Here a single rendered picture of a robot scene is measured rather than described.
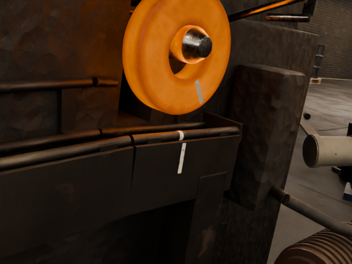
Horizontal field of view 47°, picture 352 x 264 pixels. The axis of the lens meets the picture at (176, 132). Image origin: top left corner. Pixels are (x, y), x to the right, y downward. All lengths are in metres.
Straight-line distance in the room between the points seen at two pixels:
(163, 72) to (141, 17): 0.07
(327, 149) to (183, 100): 0.33
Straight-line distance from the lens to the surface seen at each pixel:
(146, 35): 0.45
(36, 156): 0.40
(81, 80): 0.50
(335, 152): 0.75
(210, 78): 0.53
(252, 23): 0.73
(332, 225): 0.73
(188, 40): 0.47
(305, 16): 0.50
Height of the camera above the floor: 0.84
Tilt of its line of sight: 14 degrees down
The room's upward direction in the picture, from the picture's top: 9 degrees clockwise
